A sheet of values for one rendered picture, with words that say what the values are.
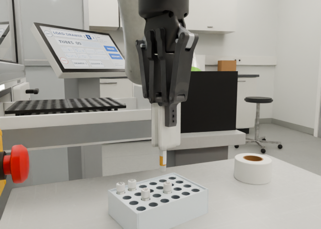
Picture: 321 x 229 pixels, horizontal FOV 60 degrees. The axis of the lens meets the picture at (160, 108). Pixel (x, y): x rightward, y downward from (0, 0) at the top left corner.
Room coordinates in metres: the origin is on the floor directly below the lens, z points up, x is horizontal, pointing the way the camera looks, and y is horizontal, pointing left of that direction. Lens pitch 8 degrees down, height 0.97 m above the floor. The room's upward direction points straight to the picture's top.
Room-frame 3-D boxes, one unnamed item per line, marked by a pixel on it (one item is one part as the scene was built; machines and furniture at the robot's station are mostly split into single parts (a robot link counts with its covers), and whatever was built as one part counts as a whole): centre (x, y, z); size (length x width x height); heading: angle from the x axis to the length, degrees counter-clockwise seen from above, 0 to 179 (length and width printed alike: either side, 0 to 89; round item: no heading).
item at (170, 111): (0.41, -0.02, 0.91); 0.03 x 0.01 x 0.05; 35
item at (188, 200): (0.39, 0.00, 0.78); 0.12 x 0.08 x 0.04; 125
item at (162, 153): (0.43, 0.00, 0.84); 0.01 x 0.01 x 0.05
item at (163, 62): (0.42, -0.01, 0.98); 0.04 x 0.01 x 0.11; 125
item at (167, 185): (0.39, -0.01, 0.79); 0.01 x 0.01 x 0.05
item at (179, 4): (0.43, 0.00, 1.04); 0.08 x 0.07 x 0.09; 35
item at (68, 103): (0.61, 0.21, 0.87); 0.22 x 0.18 x 0.06; 111
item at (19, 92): (0.87, 0.43, 0.87); 0.29 x 0.02 x 0.11; 21
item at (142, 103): (0.68, 0.02, 0.87); 0.29 x 0.02 x 0.11; 21
